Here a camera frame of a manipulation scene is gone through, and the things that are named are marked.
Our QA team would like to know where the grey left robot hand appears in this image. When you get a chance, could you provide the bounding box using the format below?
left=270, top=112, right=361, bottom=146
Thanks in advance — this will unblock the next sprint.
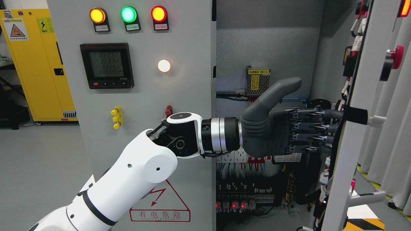
left=240, top=77, right=344, bottom=158

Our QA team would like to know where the grey cabinet door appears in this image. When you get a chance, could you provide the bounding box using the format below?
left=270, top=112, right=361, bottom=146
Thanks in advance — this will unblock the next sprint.
left=310, top=0, right=410, bottom=231
left=47, top=0, right=216, bottom=231

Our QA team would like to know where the white socket breaker row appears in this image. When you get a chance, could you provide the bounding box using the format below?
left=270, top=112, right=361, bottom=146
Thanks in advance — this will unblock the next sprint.
left=215, top=150, right=303, bottom=164

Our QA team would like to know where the metal mesh power supply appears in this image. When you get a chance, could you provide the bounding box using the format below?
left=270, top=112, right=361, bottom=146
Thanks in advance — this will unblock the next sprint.
left=245, top=65, right=271, bottom=98

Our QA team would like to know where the relay row with red leds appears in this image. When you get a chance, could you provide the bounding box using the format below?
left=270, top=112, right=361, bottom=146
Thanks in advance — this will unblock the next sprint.
left=215, top=193, right=275, bottom=213

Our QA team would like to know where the grey curtain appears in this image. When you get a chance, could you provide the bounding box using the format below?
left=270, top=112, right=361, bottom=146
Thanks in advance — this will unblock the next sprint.
left=358, top=16, right=410, bottom=216

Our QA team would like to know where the white indicator light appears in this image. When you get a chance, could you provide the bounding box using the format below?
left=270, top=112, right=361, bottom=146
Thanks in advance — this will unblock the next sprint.
left=157, top=59, right=171, bottom=73

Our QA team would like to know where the red electric hazard sticker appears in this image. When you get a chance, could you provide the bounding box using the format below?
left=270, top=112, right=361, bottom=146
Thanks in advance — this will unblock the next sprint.
left=129, top=180, right=191, bottom=222

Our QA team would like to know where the red emergency stop button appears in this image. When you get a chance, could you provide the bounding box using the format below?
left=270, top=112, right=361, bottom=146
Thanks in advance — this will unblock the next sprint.
left=379, top=45, right=405, bottom=81

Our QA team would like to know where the red indicator light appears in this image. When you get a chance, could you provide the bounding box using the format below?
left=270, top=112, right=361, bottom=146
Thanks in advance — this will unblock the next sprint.
left=151, top=5, right=170, bottom=31

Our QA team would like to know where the black digital power meter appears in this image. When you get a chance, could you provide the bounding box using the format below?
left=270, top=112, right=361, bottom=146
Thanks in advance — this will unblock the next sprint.
left=80, top=42, right=135, bottom=90

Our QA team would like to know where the green indicator light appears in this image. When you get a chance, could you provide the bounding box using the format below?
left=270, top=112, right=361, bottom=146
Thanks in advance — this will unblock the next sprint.
left=120, top=6, right=141, bottom=32

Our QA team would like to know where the amber indicator light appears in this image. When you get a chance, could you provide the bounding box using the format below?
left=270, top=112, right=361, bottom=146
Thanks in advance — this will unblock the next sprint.
left=89, top=7, right=111, bottom=32

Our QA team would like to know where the yellow safety cabinet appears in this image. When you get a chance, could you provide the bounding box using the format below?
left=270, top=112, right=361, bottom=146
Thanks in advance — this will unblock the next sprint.
left=1, top=9, right=78, bottom=123

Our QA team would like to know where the right door rotary switch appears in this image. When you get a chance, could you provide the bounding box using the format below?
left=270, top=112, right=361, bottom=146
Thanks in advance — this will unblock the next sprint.
left=344, top=106, right=386, bottom=125

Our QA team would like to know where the red terminal post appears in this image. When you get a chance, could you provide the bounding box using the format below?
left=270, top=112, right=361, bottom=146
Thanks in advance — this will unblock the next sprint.
left=165, top=105, right=173, bottom=118

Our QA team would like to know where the silver door handle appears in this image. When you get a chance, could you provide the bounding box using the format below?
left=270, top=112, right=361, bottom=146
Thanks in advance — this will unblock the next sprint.
left=347, top=190, right=386, bottom=207

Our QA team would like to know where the yellow terminal post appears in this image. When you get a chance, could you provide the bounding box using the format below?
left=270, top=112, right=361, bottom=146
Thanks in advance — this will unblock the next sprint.
left=110, top=105, right=123, bottom=130

